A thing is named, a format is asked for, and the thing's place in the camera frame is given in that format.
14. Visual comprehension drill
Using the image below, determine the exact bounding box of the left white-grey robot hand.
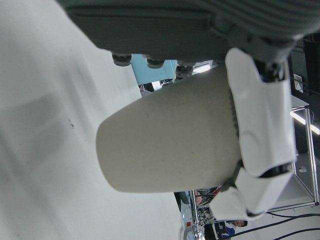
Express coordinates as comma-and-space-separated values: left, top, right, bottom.
56, 0, 320, 222

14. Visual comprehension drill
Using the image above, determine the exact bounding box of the beige paper cup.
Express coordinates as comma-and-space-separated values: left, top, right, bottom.
95, 65, 244, 194

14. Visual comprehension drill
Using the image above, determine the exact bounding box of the black cabinet with label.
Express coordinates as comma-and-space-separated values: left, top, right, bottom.
287, 31, 320, 101

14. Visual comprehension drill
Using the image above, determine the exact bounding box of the person in blue jacket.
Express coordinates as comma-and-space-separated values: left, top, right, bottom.
224, 218, 249, 240

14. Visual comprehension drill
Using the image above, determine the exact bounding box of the metal pole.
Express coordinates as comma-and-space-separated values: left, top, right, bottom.
189, 189, 204, 240

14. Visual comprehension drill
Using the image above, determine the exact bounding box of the light blue partition panel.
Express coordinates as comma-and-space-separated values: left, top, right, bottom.
130, 53, 179, 86

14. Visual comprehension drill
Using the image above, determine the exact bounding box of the aluminium frame stand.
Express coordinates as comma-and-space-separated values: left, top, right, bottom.
289, 104, 320, 209

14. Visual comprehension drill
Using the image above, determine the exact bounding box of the black floor cable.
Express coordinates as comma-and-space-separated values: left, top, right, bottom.
265, 210, 320, 222
231, 227, 320, 238

